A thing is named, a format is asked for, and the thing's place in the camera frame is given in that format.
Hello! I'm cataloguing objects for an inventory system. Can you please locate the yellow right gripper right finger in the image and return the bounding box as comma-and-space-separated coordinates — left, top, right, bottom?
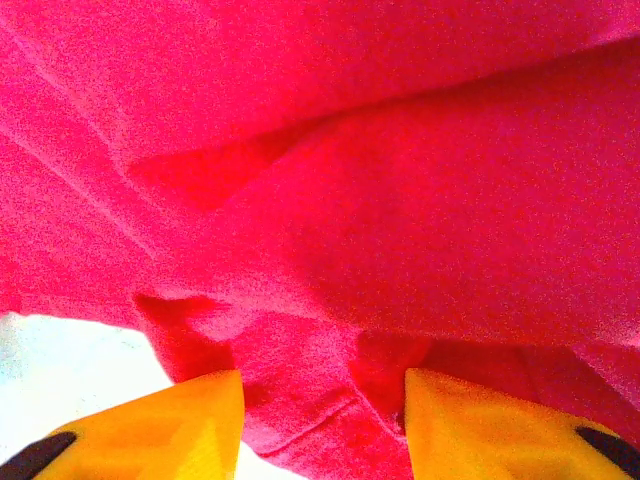
403, 368, 640, 480

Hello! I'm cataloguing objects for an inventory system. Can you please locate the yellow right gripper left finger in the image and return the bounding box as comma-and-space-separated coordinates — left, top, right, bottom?
0, 368, 247, 480

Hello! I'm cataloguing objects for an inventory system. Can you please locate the red t-shirt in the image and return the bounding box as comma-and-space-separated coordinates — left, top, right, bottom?
0, 0, 640, 480

